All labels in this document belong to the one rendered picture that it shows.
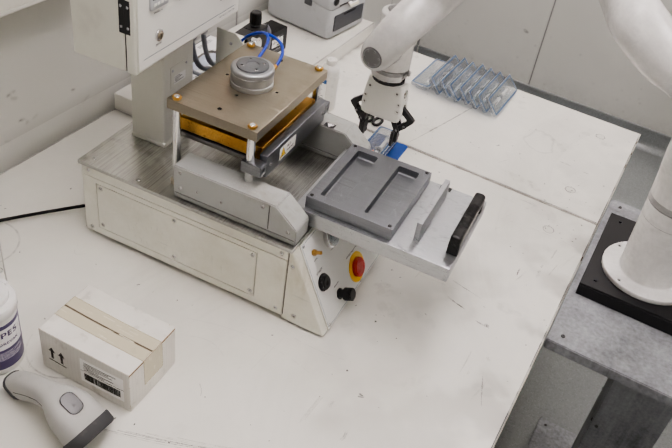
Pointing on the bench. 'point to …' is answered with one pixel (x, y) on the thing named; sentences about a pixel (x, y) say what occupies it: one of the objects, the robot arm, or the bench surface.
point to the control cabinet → (153, 16)
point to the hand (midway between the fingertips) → (378, 133)
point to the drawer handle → (465, 224)
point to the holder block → (369, 191)
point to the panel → (332, 265)
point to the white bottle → (330, 82)
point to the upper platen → (234, 145)
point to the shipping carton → (108, 346)
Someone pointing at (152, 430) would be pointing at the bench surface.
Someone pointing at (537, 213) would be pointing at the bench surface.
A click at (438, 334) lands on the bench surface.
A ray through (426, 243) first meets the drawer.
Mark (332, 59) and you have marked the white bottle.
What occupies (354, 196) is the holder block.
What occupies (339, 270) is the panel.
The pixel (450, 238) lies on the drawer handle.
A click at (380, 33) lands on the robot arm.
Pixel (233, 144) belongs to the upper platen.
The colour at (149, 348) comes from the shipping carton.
